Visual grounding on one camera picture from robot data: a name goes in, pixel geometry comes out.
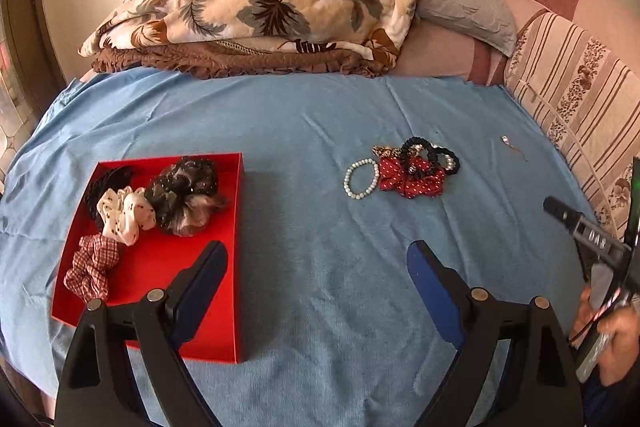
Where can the thin metal pin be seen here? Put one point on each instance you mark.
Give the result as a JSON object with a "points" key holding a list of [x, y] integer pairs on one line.
{"points": [[517, 152]]}

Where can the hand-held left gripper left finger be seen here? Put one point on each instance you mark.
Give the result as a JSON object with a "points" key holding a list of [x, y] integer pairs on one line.
{"points": [[200, 297]]}

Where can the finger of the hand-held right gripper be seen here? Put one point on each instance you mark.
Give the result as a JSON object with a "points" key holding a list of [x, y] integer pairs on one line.
{"points": [[585, 232]]}

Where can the blue bed sheet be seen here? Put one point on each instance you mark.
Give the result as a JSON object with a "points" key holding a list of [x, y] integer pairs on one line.
{"points": [[310, 232]]}

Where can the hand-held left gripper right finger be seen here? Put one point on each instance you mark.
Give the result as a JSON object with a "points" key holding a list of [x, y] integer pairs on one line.
{"points": [[432, 297]]}

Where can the brown ruffled blanket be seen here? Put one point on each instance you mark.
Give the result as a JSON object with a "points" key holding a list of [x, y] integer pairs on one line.
{"points": [[225, 59]]}

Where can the black mesh brown scrunchie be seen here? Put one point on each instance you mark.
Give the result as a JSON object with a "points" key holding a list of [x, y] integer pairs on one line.
{"points": [[185, 187]]}

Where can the person's right hand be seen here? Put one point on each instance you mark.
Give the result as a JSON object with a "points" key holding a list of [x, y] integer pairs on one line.
{"points": [[624, 339]]}

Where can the white printed scrunchie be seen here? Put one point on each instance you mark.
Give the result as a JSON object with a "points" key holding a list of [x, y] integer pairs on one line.
{"points": [[125, 217]]}

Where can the stained glass window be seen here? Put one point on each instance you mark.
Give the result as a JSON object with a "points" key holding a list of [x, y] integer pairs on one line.
{"points": [[12, 117]]}

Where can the red polka dot scrunchie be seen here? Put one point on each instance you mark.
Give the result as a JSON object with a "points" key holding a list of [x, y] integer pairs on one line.
{"points": [[395, 177]]}

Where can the red box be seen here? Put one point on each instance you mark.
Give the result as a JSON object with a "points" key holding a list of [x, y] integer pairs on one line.
{"points": [[150, 262]]}

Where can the striped floral cushion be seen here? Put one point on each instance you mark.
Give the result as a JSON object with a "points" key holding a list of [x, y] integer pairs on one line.
{"points": [[575, 82]]}

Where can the red plaid scrunchie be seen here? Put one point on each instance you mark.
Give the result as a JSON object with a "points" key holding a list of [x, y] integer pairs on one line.
{"points": [[90, 267]]}

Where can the person's dark clothing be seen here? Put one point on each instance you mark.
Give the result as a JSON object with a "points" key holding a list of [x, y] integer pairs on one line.
{"points": [[610, 407]]}

